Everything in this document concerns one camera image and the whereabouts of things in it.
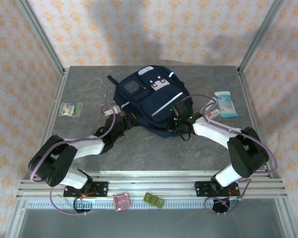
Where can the clear packet with red label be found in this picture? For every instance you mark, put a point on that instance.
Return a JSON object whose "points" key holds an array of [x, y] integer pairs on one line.
{"points": [[213, 113]]}

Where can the metal forceps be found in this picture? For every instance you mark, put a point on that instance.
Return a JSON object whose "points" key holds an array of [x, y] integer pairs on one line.
{"points": [[103, 94]]}

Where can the navy blue backpack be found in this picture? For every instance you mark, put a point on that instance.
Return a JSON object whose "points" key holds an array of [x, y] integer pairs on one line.
{"points": [[154, 99]]}

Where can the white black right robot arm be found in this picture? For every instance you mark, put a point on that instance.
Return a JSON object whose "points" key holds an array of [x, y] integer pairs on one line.
{"points": [[213, 131]]}

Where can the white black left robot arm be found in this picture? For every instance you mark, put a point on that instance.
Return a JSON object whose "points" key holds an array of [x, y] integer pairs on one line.
{"points": [[89, 148]]}

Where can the clear bag of plasters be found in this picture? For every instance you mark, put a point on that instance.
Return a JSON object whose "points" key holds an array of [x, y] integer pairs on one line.
{"points": [[70, 109]]}

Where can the blue wet wipes packet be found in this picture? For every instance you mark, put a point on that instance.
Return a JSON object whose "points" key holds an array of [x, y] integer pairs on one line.
{"points": [[226, 105]]}

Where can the pink square tray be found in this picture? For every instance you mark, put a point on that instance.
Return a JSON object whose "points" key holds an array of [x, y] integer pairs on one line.
{"points": [[121, 202]]}

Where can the green plastic piece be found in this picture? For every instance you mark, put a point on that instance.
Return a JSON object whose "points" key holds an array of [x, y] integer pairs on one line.
{"points": [[160, 202], [154, 200], [147, 197]]}

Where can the grey lower shelf panel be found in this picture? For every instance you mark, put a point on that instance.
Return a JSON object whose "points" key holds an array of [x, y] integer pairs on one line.
{"points": [[149, 223]]}

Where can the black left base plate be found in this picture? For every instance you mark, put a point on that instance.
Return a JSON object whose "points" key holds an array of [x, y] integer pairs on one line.
{"points": [[99, 188]]}

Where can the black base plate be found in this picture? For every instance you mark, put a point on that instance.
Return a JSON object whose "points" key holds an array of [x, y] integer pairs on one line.
{"points": [[203, 188], [99, 188]]}

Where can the aluminium side rail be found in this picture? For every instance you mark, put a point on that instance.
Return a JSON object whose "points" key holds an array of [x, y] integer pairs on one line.
{"points": [[52, 111], [252, 111]]}

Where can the aluminium cross rail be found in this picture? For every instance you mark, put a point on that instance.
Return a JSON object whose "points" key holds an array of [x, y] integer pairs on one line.
{"points": [[151, 184]]}

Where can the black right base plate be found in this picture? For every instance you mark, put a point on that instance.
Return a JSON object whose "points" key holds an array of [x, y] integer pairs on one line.
{"points": [[203, 188]]}

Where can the aluminium frame post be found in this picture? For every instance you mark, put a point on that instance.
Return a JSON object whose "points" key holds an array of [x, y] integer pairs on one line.
{"points": [[259, 37], [44, 39]]}

